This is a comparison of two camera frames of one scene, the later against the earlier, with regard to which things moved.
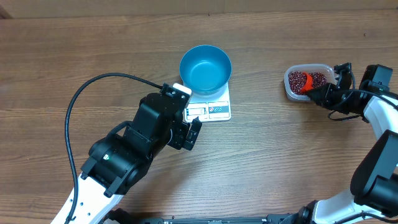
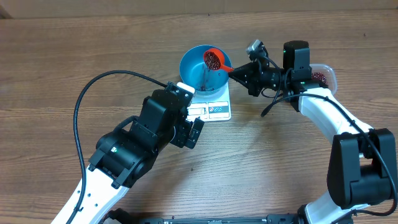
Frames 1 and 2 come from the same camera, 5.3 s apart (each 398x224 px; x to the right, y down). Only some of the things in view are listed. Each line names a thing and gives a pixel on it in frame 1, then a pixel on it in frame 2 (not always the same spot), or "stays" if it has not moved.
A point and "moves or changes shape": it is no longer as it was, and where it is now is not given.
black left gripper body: (178, 137) stays
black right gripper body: (333, 94) to (254, 79)
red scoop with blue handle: (308, 84) moves or changes shape
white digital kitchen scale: (211, 107) stays
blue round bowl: (206, 69) stays
